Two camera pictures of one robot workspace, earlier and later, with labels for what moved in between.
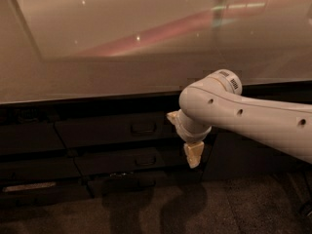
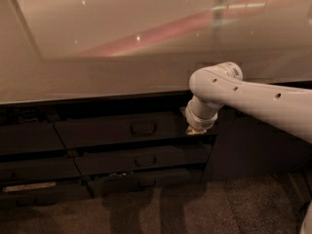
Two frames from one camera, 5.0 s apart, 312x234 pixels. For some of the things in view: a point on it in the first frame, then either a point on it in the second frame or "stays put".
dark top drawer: (153, 128) stays put
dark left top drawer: (29, 137) stays put
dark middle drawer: (131, 159) stays put
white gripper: (189, 133) -> (201, 123)
